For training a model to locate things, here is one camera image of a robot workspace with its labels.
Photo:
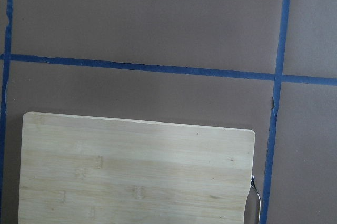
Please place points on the wooden cutting board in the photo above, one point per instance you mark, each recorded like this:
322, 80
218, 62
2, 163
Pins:
80, 169

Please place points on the metal board handle loop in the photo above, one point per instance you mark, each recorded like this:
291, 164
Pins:
258, 211

